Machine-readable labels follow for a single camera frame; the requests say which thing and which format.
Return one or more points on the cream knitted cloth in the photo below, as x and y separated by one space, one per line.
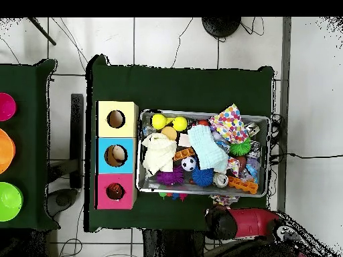
159 154

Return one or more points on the purple spiky toy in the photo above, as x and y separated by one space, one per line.
170 176

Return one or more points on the mint green cloth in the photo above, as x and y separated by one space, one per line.
207 150

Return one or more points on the colourful polka dot cloth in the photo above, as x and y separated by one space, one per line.
223 199
230 123

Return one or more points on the orange striped tiger plush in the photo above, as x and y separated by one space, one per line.
115 190

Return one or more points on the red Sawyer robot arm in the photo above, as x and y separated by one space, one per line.
249 222

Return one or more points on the wooden box with three holes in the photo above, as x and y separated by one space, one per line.
128 128

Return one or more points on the shallow mesh bin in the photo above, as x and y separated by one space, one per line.
264 128

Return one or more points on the orange round foam disc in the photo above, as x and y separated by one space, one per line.
170 131

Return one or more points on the plain wooden block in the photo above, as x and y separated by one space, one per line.
184 140

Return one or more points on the orange toy brick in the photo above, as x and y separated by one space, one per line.
184 154
242 185

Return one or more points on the smooth yellow ball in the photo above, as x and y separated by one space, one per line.
180 124

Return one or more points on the yellow tennis ball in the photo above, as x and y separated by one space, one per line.
159 121

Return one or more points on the small soccer ball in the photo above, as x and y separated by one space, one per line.
189 163

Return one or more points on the blue spiky toy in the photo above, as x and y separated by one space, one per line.
202 177

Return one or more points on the dark green tablecloth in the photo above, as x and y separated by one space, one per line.
187 88

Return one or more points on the black upright panel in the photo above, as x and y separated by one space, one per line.
77 133

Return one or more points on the dark grey rounded base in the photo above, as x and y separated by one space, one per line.
63 199

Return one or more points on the black round stand base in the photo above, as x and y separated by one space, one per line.
221 26

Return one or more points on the dark green cloth side table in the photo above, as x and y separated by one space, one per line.
29 150

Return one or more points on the orange plastic bowl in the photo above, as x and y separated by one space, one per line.
6 151

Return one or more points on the pink plastic bowl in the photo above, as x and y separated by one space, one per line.
6 107

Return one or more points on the black pole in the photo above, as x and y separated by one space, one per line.
43 31

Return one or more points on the green plastic bowl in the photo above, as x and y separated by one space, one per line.
9 202

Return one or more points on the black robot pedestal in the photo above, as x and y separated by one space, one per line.
174 246

